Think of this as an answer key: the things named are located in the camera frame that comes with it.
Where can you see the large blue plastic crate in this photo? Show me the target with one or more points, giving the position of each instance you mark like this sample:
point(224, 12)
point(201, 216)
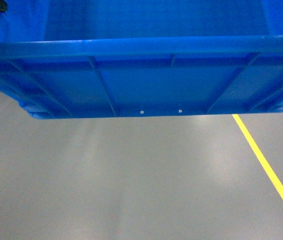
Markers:
point(66, 59)

